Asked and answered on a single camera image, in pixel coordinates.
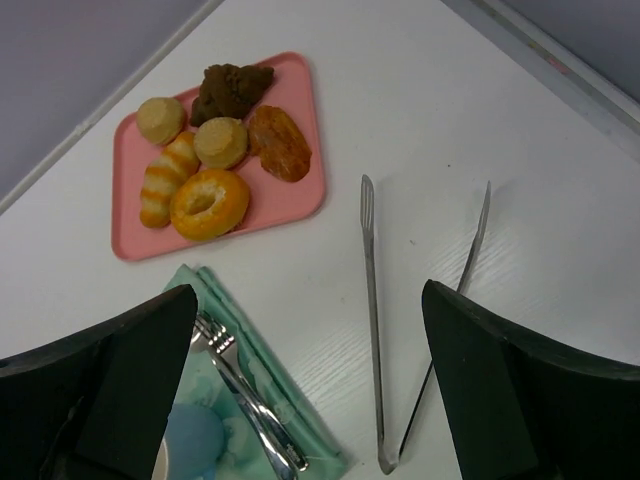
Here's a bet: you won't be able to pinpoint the round beige bun far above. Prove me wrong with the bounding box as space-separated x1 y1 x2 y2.
135 97 186 145

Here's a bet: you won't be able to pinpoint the round beige bun near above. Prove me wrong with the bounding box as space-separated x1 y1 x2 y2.
193 117 248 169

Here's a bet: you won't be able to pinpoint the pink plastic tray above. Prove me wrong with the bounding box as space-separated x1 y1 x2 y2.
111 52 326 261

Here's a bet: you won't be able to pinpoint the silver spoon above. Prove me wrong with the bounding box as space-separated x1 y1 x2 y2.
190 328 214 353

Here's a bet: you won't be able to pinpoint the orange-brown pastry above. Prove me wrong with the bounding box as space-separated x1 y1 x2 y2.
248 105 312 183

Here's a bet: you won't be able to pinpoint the dark chocolate croissant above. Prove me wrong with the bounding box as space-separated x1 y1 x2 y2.
190 64 275 127

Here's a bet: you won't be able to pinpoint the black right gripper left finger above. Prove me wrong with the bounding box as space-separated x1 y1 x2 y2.
1 285 198 479

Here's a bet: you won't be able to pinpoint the round beige bun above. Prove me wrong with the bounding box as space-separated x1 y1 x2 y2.
135 97 186 145
193 117 248 169

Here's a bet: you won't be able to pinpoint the yellow ring donut bread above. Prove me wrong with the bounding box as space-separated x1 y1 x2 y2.
170 169 251 242

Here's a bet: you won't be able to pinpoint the light blue mug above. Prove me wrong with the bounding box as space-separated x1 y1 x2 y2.
151 403 225 480

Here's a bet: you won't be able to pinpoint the green cloth napkin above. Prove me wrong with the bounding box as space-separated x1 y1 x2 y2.
166 265 348 479

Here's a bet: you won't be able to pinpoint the striped yellow bread roll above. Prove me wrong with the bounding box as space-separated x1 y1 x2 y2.
139 131 201 228

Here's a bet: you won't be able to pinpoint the silver fork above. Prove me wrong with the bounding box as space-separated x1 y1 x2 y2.
194 312 309 479

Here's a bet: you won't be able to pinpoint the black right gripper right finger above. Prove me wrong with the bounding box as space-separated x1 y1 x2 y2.
422 280 639 479

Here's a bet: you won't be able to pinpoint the stainless steel tongs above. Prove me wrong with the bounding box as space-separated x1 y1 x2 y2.
360 174 492 475

